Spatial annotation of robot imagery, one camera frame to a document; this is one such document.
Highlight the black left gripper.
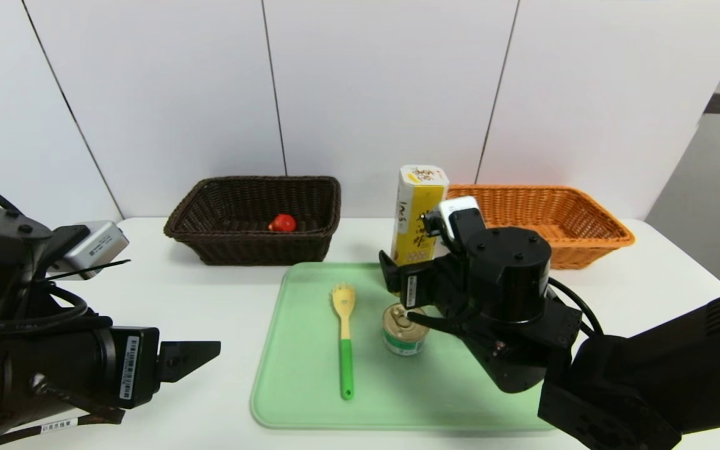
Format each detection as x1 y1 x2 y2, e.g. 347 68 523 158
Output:
24 326 221 409

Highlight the yellow spaghetti spoon green handle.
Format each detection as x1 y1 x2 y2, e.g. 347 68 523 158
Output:
331 284 357 401

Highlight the tall yellow snack box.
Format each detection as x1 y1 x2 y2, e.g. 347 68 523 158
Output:
390 164 450 268

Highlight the dark brown wicker basket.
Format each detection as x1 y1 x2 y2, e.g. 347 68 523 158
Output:
163 176 342 266

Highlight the orange wicker basket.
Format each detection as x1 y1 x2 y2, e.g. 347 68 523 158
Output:
446 184 637 271

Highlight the light green plastic tray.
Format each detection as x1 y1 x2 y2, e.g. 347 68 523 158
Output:
249 261 561 432

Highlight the tin can green label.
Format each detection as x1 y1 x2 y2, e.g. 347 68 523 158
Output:
382 303 431 358

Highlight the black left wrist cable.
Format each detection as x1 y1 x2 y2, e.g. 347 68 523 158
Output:
0 177 114 332

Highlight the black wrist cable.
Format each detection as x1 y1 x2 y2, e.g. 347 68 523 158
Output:
0 177 114 332
546 277 604 338

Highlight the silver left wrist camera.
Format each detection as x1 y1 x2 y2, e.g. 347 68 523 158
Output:
60 220 131 280

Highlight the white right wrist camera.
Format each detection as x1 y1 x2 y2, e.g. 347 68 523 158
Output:
422 196 483 246

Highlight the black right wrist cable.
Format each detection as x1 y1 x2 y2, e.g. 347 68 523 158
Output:
546 277 604 338

